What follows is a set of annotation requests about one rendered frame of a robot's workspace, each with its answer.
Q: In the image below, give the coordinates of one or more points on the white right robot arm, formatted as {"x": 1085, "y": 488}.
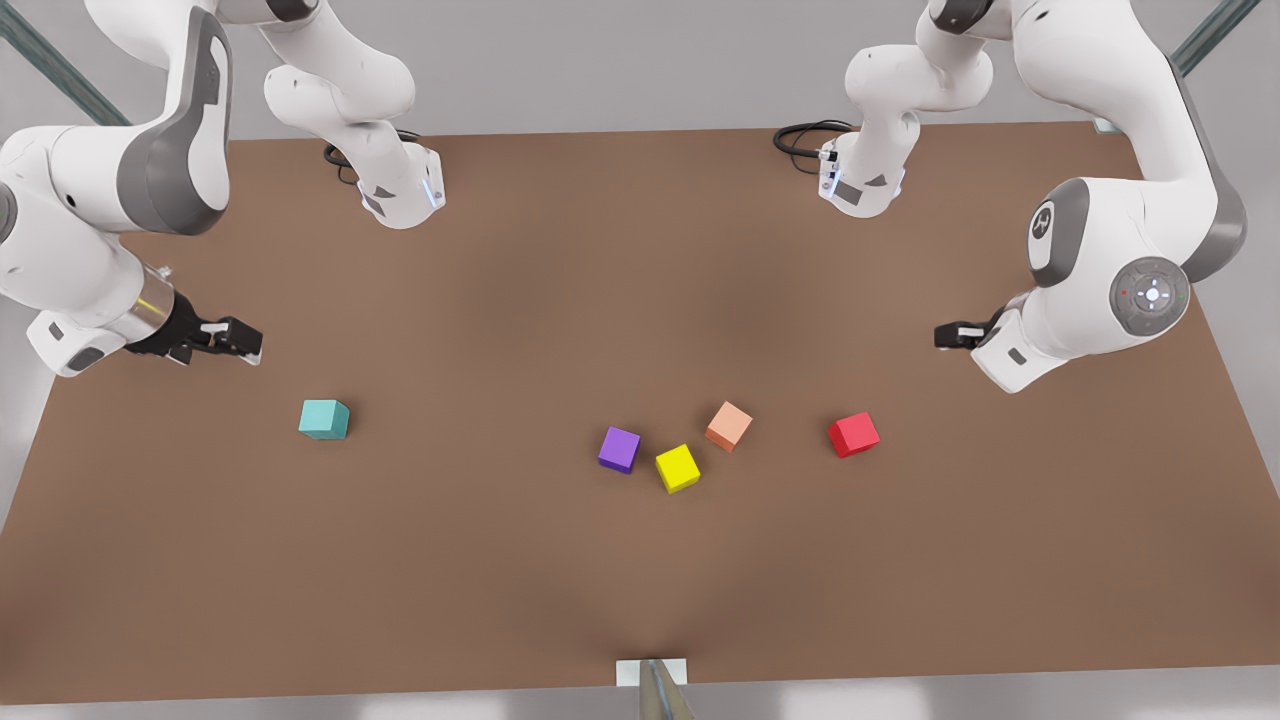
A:
{"x": 80, "y": 210}

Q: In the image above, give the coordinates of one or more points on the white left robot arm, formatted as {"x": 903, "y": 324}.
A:
{"x": 1120, "y": 230}

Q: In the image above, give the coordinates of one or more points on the red wooden cube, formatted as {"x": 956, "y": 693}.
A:
{"x": 853, "y": 436}

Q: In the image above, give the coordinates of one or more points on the teal wooden cube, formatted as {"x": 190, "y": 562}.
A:
{"x": 323, "y": 419}

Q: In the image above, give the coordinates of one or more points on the orange wooden cube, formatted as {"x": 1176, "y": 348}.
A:
{"x": 728, "y": 427}

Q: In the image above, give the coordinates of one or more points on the yellow wooden cube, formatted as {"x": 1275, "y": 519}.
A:
{"x": 678, "y": 469}

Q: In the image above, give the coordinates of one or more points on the purple wooden cube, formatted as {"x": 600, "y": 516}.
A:
{"x": 619, "y": 450}

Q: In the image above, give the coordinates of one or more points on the silver post foot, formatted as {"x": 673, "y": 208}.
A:
{"x": 626, "y": 672}
{"x": 1104, "y": 125}

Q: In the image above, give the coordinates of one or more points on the silver frame post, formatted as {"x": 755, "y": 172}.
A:
{"x": 1212, "y": 35}
{"x": 60, "y": 75}
{"x": 664, "y": 695}

